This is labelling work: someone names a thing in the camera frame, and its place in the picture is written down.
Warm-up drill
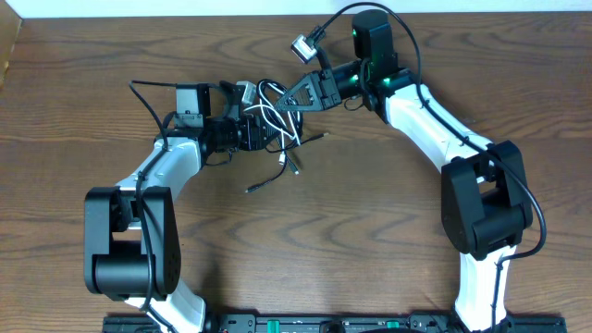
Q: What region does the cardboard panel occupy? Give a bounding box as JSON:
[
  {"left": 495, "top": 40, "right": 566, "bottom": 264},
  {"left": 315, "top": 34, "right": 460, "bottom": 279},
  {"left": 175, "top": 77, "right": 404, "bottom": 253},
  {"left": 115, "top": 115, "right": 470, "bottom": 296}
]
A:
[{"left": 0, "top": 0, "right": 22, "bottom": 87}]

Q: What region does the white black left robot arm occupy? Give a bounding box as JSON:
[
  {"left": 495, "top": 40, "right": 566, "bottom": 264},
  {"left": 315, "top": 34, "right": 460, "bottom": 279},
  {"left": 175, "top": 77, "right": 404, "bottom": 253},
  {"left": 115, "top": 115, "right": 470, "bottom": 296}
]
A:
[{"left": 83, "top": 81, "right": 275, "bottom": 332}]

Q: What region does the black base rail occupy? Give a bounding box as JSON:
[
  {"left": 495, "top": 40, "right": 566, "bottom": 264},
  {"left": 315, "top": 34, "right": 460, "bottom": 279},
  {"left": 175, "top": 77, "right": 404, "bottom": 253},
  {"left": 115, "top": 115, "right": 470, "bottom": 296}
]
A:
[{"left": 100, "top": 313, "right": 568, "bottom": 333}]

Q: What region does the black usb cable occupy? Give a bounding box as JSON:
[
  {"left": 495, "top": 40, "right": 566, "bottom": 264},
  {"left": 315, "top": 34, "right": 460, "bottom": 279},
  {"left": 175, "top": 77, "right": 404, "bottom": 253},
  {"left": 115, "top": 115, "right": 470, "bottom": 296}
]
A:
[{"left": 244, "top": 78, "right": 329, "bottom": 194}]

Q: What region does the white usb cable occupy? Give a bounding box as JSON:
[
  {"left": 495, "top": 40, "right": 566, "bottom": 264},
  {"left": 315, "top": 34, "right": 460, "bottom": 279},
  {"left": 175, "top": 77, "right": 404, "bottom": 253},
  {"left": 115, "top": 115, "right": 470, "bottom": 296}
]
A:
[{"left": 243, "top": 81, "right": 302, "bottom": 167}]

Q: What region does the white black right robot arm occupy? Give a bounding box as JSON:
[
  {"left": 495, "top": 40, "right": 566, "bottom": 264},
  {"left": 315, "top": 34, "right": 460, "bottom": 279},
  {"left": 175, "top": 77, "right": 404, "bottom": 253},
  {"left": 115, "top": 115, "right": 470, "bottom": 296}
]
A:
[{"left": 276, "top": 8, "right": 533, "bottom": 332}]

